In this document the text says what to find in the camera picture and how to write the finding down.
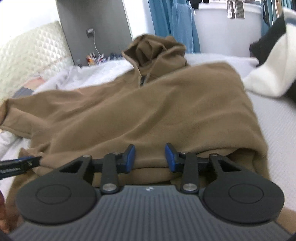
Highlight brown hooded sweatshirt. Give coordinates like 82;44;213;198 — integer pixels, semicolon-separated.
0;34;271;209

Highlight striped hanging garment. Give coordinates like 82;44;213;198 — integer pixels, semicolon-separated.
226;0;245;19

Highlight bottles on nightstand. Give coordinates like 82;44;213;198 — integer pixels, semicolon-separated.
86;53;110;66

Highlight blue curtain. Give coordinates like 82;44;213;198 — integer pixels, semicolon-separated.
148;1;201;53

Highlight wall charger with white cable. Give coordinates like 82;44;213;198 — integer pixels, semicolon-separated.
86;28;102;58

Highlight left hand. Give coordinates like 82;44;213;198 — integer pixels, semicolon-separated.
0;191;10;234

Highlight black and white fleece garment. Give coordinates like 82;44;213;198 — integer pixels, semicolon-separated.
243;8;295;102

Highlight cream quilted headboard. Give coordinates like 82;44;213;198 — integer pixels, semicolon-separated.
1;21;74;101

